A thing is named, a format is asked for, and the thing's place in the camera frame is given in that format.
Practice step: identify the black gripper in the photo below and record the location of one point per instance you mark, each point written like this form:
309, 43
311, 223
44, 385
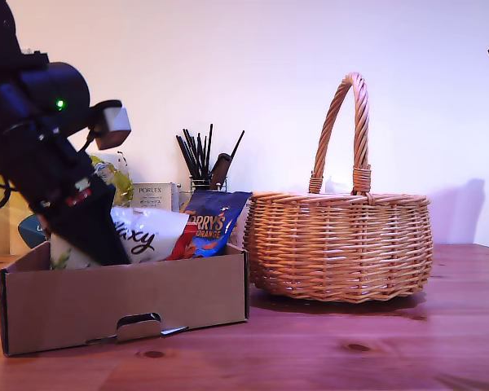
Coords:
45, 175

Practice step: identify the white Galaxy truffle egg bag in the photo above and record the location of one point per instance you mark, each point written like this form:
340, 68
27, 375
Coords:
155, 232

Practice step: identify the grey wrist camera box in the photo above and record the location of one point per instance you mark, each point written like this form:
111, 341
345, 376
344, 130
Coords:
114, 126

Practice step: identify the red chocolate egg bag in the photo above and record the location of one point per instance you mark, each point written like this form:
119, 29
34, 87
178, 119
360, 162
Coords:
183, 246

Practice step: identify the yellow blue plastic package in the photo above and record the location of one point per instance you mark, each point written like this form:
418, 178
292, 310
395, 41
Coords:
118, 179

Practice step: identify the white Porlex box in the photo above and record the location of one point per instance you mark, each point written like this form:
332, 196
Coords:
152, 197

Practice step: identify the brown cardboard box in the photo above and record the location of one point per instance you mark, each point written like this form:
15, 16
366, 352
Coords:
122, 297

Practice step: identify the black chopstick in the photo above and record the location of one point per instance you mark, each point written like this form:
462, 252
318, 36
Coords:
184, 156
236, 145
208, 150
190, 152

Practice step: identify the blue Terry's orange egg bag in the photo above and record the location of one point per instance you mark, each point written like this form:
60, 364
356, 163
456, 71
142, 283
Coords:
214, 226

